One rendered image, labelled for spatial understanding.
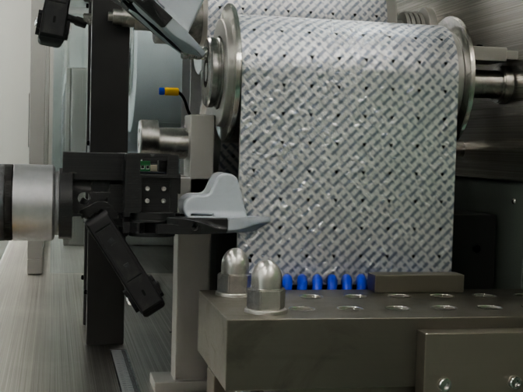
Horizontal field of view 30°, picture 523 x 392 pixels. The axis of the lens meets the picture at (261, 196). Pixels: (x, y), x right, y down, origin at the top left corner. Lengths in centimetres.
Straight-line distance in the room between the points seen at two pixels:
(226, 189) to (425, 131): 23
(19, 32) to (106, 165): 563
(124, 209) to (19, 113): 561
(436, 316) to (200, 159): 34
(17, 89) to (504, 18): 554
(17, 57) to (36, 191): 563
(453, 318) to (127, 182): 33
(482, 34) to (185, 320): 50
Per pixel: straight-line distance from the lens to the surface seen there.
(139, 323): 150
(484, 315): 88
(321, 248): 102
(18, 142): 655
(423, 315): 86
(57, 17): 101
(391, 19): 131
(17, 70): 656
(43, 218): 95
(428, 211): 106
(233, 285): 92
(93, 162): 96
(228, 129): 102
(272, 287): 83
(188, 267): 108
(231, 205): 98
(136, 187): 95
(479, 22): 124
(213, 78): 102
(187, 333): 109
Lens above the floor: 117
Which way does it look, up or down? 3 degrees down
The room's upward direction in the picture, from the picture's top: 2 degrees clockwise
